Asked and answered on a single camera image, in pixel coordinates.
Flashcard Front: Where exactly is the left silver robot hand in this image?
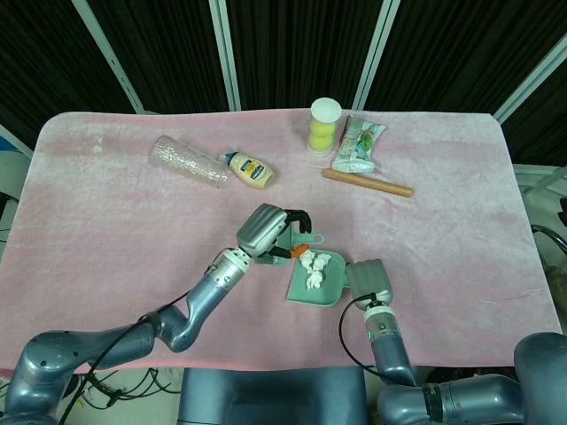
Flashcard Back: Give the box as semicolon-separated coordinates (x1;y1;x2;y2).
234;203;314;261

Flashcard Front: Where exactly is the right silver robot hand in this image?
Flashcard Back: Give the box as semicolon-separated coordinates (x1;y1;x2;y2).
345;259;394;306

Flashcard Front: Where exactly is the mint green hand brush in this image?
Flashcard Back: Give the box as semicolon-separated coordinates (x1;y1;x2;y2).
252;223;326;268

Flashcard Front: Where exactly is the white paper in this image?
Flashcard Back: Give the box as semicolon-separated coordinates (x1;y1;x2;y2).
305;270;327;292
299;250;333;272

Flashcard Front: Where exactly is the mint green dustpan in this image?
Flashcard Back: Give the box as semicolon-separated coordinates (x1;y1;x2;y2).
285;250;353;309

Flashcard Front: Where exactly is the cream mayonnaise squeeze bottle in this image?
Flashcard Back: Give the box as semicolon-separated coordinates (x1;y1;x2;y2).
220;150;276;189

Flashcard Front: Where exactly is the wooden rolling pin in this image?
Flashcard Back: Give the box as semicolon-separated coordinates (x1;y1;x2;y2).
322;167;415;199

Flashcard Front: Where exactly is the clear textured plastic bottle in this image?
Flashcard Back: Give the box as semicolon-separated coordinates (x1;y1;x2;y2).
148;135;231;190

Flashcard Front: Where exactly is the yellow tennis ball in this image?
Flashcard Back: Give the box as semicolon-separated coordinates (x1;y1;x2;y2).
308;131;337;151
311;117;340;137

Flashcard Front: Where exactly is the silver green snack packet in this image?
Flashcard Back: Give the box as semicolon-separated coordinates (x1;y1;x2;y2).
331;113;390;174

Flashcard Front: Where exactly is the clear tennis ball tube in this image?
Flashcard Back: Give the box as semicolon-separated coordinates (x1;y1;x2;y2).
307;97;343;157

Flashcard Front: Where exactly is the pink plush tablecloth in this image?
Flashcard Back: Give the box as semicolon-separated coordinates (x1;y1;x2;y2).
0;108;563;371

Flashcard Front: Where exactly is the dark blue robot torso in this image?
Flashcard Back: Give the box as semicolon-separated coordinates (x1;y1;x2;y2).
176;366;369;425

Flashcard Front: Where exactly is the black partition panel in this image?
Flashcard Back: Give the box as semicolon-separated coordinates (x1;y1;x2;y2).
367;0;567;117
225;0;384;111
502;70;567;167
86;0;231;114
0;0;136;154

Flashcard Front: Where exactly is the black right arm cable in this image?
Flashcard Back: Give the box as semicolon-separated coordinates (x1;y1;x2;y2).
338;291;386;380

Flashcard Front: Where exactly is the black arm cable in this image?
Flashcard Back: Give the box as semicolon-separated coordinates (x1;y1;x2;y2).
338;291;386;380
57;263;216;425

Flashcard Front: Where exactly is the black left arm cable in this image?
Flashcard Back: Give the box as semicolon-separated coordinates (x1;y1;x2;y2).
57;263;216;425

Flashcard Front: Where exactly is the white partition frame post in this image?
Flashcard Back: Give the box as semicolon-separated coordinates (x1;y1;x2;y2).
353;0;400;111
208;0;243;112
70;0;146;114
494;33;567;123

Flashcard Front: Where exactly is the black floor cable bundle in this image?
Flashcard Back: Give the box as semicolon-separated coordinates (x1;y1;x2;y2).
74;367;183;408

